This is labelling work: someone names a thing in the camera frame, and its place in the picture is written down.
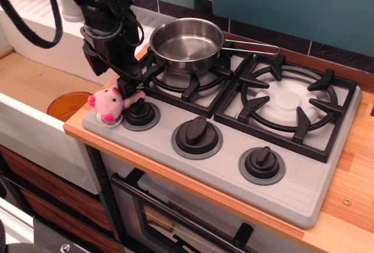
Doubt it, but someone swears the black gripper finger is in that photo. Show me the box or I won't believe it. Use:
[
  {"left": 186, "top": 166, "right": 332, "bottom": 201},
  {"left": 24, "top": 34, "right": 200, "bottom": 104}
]
[
  {"left": 82, "top": 41, "right": 110, "bottom": 76},
  {"left": 116, "top": 76, "right": 143, "bottom": 99}
]

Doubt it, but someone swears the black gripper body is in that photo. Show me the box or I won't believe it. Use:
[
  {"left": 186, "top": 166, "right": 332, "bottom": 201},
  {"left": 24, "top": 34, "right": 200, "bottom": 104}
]
[{"left": 80, "top": 20, "right": 143, "bottom": 79}]

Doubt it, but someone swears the pink stuffed pig toy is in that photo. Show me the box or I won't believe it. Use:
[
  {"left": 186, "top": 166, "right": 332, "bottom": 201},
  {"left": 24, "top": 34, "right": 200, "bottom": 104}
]
[{"left": 87, "top": 86, "right": 145, "bottom": 127}]

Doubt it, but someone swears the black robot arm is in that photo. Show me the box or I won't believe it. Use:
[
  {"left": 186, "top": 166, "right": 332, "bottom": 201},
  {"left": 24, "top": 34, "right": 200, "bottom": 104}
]
[{"left": 73, "top": 0, "right": 144, "bottom": 99}]

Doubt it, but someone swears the stainless steel pan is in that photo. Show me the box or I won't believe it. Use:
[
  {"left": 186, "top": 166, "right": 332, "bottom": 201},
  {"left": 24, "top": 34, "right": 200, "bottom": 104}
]
[{"left": 150, "top": 18, "right": 281, "bottom": 75}]

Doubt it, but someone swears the black left stove knob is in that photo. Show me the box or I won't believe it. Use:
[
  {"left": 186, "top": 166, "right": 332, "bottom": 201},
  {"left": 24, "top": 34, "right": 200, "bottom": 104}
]
[{"left": 121, "top": 98, "right": 161, "bottom": 131}]

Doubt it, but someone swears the black stove knob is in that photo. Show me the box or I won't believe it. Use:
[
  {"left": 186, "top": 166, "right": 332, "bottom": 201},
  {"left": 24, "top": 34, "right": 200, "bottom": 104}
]
[
  {"left": 121, "top": 98, "right": 161, "bottom": 131},
  {"left": 238, "top": 146, "right": 286, "bottom": 186},
  {"left": 171, "top": 116, "right": 223, "bottom": 160}
]

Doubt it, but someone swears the grey toy faucet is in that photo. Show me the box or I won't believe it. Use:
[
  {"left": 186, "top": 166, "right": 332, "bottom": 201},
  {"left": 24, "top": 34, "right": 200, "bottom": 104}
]
[{"left": 60, "top": 0, "right": 84, "bottom": 22}]

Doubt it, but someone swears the white toy sink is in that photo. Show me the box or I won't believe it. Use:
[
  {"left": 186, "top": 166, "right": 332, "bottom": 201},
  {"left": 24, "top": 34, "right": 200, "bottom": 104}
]
[{"left": 0, "top": 0, "right": 176, "bottom": 195}]

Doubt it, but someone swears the black left burner grate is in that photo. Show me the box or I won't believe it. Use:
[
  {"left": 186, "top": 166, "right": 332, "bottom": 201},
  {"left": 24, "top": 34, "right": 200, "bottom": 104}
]
[{"left": 139, "top": 47, "right": 254, "bottom": 118}]

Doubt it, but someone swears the black burner grate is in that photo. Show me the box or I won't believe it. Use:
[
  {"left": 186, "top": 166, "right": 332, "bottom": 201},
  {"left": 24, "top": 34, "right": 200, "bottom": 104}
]
[
  {"left": 139, "top": 47, "right": 254, "bottom": 118},
  {"left": 214, "top": 56, "right": 362, "bottom": 163}
]

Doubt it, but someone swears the black middle stove knob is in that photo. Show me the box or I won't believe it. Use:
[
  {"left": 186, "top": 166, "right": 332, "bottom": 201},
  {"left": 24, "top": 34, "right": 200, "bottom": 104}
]
[{"left": 171, "top": 116, "right": 223, "bottom": 160}]

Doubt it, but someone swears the black right burner grate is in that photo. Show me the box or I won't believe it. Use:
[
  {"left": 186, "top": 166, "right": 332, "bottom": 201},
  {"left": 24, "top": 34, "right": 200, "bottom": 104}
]
[{"left": 214, "top": 56, "right": 362, "bottom": 163}]

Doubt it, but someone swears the grey toy stove top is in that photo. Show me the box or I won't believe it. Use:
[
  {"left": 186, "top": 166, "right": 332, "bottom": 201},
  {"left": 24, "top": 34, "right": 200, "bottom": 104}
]
[{"left": 82, "top": 54, "right": 362, "bottom": 227}]

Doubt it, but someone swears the black right stove knob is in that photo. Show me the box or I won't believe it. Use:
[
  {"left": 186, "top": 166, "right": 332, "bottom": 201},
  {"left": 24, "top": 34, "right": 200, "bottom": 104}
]
[{"left": 238, "top": 146, "right": 286, "bottom": 186}]

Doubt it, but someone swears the white right burner cap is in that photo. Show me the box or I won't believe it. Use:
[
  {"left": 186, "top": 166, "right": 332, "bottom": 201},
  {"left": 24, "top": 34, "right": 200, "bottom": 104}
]
[{"left": 255, "top": 78, "right": 321, "bottom": 126}]

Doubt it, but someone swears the black braided cable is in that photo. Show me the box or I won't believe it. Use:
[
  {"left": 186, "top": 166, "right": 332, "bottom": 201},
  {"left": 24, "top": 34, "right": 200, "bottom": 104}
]
[{"left": 0, "top": 0, "right": 64, "bottom": 50}]

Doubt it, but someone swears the black oven door handle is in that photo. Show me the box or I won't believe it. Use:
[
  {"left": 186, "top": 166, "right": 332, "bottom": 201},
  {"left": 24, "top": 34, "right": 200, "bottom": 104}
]
[{"left": 110, "top": 168, "right": 253, "bottom": 252}]

